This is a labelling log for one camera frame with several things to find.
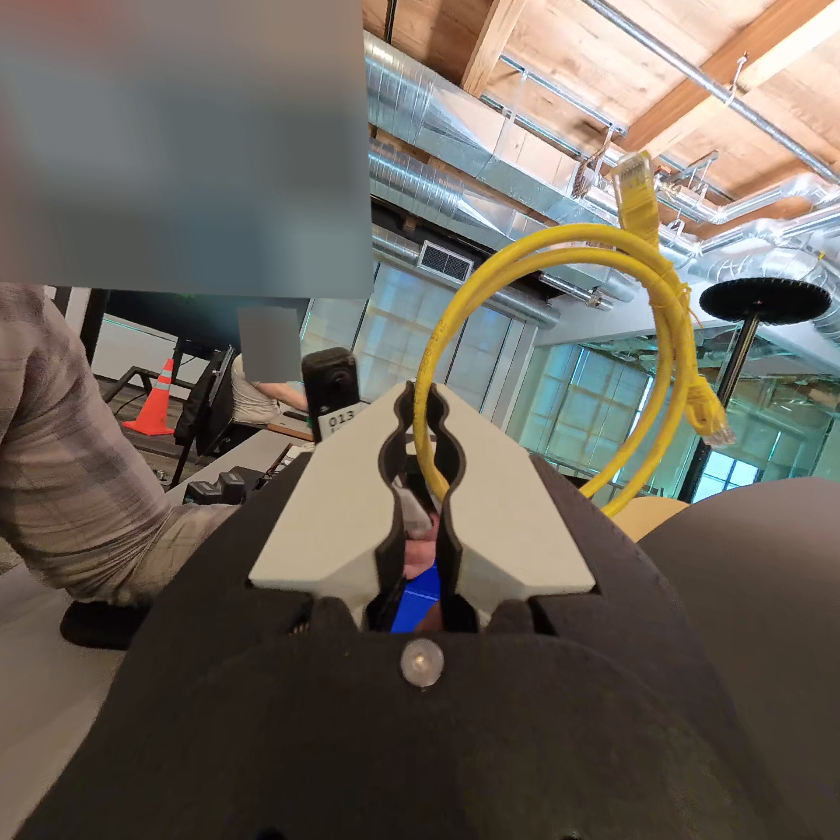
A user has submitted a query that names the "blue plastic bin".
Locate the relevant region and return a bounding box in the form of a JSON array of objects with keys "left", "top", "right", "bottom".
[{"left": 390, "top": 562, "right": 447, "bottom": 635}]

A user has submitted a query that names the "black pole stand with disc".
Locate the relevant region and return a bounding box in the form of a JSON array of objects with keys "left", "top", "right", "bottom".
[{"left": 675, "top": 279, "right": 833, "bottom": 508}]

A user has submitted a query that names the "black wood-rimmed board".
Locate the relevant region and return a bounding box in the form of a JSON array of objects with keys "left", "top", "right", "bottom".
[{"left": 608, "top": 478, "right": 840, "bottom": 840}]

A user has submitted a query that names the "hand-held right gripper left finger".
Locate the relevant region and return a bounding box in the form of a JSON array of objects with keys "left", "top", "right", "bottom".
[{"left": 248, "top": 384, "right": 416, "bottom": 595}]

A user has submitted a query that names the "orange traffic cone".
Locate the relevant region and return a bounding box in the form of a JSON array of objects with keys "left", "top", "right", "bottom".
[{"left": 124, "top": 356, "right": 179, "bottom": 438}]

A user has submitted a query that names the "person's left hand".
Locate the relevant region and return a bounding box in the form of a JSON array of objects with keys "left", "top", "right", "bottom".
[{"left": 399, "top": 529, "right": 443, "bottom": 581}]

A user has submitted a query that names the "person's left forearm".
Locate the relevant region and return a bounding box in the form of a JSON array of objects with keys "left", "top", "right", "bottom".
[{"left": 0, "top": 280, "right": 246, "bottom": 614}]

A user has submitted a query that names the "black hanging jacket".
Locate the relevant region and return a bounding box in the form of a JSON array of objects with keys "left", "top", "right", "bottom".
[{"left": 170, "top": 343, "right": 238, "bottom": 456}]

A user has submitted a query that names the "black textured pad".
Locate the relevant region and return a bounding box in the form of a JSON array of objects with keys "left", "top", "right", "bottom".
[{"left": 58, "top": 596, "right": 148, "bottom": 653}]

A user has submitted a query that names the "white vent grille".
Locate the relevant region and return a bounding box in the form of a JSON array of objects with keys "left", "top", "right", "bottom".
[{"left": 416, "top": 238, "right": 477, "bottom": 284}]

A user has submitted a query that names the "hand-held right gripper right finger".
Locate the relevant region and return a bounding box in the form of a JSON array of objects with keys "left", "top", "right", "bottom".
[{"left": 423, "top": 385, "right": 597, "bottom": 599}]

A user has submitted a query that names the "large black screen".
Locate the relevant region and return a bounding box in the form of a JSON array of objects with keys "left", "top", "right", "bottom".
[{"left": 103, "top": 290, "right": 312, "bottom": 364}]

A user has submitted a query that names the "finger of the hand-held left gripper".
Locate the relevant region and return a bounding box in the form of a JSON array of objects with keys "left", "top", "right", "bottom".
[{"left": 394, "top": 470, "right": 442, "bottom": 542}]

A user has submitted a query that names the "yellow cable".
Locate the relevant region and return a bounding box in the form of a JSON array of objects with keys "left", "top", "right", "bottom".
[{"left": 413, "top": 150, "right": 737, "bottom": 521}]

